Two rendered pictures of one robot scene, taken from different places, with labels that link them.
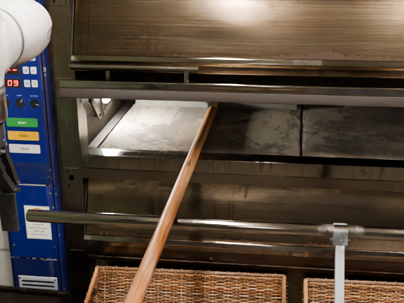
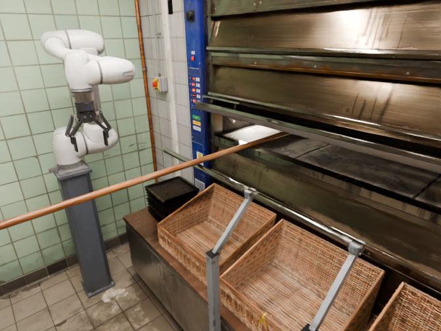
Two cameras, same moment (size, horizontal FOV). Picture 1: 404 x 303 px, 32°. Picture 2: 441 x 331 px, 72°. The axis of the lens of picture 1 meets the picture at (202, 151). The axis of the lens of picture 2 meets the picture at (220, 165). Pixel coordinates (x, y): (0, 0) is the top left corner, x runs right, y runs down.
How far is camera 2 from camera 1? 1.10 m
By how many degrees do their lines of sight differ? 40
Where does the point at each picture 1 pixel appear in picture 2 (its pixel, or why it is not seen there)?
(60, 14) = (209, 73)
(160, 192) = (238, 159)
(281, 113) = not seen: hidden behind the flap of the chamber
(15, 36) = (94, 71)
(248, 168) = (266, 157)
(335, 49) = (302, 103)
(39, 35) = (114, 73)
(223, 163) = (258, 152)
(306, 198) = (291, 180)
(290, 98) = (264, 123)
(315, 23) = (297, 88)
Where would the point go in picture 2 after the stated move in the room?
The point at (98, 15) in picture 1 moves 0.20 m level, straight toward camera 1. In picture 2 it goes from (221, 75) to (201, 79)
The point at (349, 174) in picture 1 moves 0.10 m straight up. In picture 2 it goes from (308, 173) to (310, 154)
